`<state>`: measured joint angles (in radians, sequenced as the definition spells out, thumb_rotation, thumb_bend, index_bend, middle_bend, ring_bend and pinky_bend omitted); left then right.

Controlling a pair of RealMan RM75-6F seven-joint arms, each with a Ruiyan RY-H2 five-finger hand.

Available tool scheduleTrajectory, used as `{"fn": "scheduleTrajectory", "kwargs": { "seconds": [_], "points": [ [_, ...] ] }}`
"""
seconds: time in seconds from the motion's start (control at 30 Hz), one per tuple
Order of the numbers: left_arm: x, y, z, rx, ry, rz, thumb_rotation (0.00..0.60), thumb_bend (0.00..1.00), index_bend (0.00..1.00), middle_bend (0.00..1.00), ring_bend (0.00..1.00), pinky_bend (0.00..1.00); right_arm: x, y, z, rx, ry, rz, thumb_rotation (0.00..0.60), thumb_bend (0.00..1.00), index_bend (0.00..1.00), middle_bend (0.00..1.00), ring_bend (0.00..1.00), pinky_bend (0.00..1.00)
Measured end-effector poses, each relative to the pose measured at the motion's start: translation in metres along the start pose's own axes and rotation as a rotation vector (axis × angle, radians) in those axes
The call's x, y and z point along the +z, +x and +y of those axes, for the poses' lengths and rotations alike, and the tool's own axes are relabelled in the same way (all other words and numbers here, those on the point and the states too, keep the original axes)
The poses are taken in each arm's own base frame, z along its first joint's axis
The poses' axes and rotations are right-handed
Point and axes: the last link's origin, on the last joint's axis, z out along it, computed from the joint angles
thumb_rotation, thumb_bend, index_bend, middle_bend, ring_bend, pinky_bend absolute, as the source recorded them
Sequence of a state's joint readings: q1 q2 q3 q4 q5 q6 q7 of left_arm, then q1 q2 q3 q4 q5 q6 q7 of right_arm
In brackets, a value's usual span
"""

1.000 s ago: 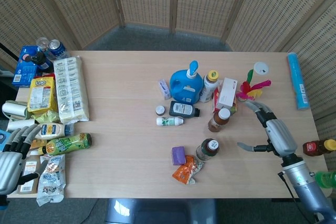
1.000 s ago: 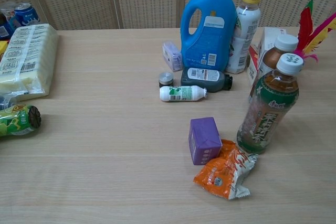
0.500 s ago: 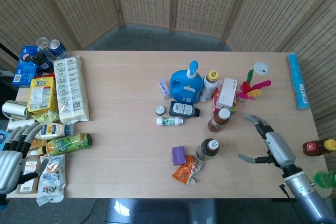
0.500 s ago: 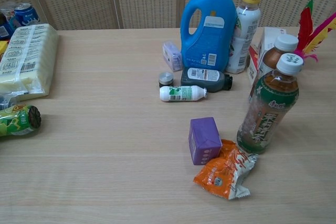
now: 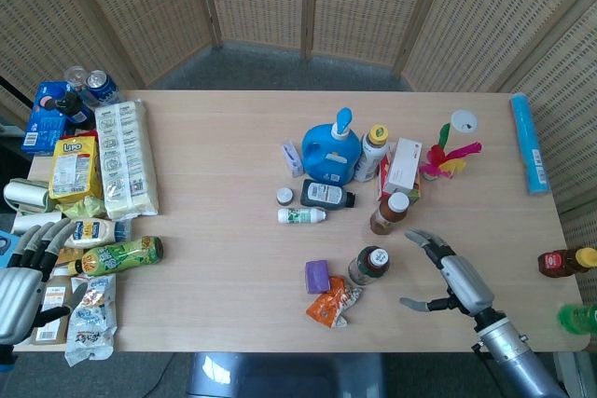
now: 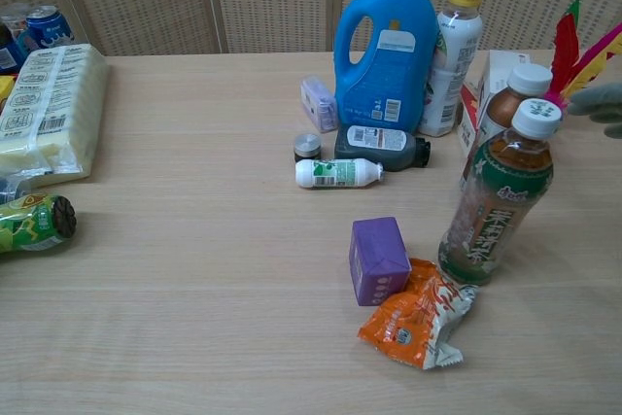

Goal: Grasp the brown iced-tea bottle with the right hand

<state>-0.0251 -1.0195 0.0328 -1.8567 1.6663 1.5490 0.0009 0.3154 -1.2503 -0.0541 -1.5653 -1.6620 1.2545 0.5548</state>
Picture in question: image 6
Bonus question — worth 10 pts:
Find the yellow packet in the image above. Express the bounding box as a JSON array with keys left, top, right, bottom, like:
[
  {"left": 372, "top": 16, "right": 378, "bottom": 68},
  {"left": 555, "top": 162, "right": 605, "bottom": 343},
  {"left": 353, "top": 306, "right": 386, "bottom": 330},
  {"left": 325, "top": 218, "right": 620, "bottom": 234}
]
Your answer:
[{"left": 0, "top": 74, "right": 17, "bottom": 113}]

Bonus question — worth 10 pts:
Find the purple box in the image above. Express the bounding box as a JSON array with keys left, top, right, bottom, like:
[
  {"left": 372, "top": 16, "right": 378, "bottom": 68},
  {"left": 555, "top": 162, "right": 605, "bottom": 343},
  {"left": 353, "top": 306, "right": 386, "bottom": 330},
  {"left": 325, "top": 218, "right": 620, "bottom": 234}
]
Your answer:
[{"left": 348, "top": 216, "right": 414, "bottom": 308}]

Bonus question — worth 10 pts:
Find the white and red carton box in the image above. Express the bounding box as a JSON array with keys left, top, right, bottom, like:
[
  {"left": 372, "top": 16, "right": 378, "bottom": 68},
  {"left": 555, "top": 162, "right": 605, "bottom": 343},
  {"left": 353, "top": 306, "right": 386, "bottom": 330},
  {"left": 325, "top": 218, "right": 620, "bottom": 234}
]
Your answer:
[{"left": 455, "top": 50, "right": 535, "bottom": 159}]

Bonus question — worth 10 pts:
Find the small jar silver lid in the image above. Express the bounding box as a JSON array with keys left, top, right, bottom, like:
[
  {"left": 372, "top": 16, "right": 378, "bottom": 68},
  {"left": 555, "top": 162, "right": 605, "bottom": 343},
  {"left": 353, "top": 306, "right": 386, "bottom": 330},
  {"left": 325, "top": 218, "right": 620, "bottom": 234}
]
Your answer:
[{"left": 292, "top": 132, "right": 325, "bottom": 164}]

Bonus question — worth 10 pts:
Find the blue soda can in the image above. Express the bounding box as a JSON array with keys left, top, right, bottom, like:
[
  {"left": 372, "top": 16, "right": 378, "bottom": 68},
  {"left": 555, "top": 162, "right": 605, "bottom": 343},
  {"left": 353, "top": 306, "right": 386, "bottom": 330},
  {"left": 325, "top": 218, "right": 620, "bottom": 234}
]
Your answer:
[{"left": 25, "top": 5, "right": 76, "bottom": 52}]

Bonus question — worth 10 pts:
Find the orange snack packet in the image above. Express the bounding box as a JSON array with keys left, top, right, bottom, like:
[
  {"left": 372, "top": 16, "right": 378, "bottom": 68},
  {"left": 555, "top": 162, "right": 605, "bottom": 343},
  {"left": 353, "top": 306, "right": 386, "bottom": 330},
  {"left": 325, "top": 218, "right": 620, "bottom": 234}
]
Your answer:
[{"left": 357, "top": 257, "right": 480, "bottom": 372}]

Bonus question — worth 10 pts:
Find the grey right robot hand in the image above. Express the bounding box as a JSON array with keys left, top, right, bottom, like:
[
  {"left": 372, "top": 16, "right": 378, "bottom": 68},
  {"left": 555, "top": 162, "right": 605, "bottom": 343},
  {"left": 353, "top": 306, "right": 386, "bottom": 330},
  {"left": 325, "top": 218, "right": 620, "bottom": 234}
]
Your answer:
[{"left": 567, "top": 83, "right": 622, "bottom": 141}]

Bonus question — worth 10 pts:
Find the green label tea bottle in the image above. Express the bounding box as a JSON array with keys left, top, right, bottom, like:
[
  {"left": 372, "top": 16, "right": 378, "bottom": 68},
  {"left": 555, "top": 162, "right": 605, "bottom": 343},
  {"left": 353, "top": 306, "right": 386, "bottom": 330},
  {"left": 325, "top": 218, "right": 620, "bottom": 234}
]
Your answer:
[{"left": 436, "top": 98, "right": 565, "bottom": 288}]

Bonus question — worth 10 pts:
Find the white bottle yellow cap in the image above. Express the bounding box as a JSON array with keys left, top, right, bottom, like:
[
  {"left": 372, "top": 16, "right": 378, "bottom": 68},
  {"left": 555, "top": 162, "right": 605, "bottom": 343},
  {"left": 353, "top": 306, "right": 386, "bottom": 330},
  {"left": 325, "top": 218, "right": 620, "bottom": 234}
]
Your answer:
[{"left": 418, "top": 0, "right": 486, "bottom": 139}]

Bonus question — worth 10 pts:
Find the brown tea bottle white cap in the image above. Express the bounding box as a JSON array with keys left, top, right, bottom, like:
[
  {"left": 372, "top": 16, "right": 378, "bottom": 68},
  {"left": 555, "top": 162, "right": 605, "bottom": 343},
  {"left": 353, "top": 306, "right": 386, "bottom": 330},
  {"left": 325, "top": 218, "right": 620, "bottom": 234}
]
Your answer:
[{"left": 459, "top": 63, "right": 555, "bottom": 192}]

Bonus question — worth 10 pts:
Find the lavender small pack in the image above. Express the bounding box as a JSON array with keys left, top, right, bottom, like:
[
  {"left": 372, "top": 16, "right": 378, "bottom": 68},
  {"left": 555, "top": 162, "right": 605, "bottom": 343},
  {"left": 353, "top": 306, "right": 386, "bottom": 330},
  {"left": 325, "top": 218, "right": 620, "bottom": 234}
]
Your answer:
[{"left": 299, "top": 75, "right": 338, "bottom": 135}]

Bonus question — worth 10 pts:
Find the clear plastic wrapped item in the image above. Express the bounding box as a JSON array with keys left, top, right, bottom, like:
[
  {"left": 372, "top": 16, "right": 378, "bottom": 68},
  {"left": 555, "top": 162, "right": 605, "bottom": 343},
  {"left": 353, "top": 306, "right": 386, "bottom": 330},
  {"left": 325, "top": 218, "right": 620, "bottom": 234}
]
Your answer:
[{"left": 0, "top": 169, "right": 33, "bottom": 205}]

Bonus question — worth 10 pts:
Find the green lying can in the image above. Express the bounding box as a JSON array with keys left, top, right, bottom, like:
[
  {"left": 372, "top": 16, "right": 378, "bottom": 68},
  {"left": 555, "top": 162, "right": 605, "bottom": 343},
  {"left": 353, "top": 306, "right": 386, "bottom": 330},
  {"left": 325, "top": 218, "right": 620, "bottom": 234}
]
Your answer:
[{"left": 0, "top": 192, "right": 79, "bottom": 256}]

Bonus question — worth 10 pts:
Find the dark grey bottle black cap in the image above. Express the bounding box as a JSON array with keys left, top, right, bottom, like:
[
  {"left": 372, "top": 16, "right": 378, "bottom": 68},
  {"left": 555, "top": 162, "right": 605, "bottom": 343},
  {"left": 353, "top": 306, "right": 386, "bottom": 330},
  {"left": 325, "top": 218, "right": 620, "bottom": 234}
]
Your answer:
[{"left": 333, "top": 123, "right": 433, "bottom": 174}]

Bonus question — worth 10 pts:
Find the small white yogurt bottle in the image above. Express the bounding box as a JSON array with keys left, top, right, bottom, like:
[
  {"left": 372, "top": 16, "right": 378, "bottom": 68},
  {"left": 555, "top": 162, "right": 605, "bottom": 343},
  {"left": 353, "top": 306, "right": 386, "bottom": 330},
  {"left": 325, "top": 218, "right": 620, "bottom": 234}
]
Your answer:
[{"left": 294, "top": 157, "right": 386, "bottom": 190}]

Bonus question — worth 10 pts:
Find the pack of yellow sponges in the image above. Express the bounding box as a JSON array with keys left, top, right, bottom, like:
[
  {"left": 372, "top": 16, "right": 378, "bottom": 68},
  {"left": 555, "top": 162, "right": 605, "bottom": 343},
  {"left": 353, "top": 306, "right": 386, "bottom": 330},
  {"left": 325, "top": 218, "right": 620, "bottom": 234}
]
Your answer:
[{"left": 0, "top": 43, "right": 110, "bottom": 190}]

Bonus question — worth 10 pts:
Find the colourful feather shuttlecock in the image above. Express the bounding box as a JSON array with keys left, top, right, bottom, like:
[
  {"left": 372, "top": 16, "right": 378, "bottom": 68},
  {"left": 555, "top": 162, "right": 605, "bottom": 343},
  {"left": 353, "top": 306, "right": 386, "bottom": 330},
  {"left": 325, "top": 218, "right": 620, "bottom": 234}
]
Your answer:
[{"left": 542, "top": 0, "right": 622, "bottom": 110}]

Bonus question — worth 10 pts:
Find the blue detergent jug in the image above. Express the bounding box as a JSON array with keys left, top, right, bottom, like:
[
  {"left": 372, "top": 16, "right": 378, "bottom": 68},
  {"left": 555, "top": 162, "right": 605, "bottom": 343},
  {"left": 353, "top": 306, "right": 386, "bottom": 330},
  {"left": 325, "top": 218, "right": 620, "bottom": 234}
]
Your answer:
[{"left": 333, "top": 0, "right": 439, "bottom": 137}]

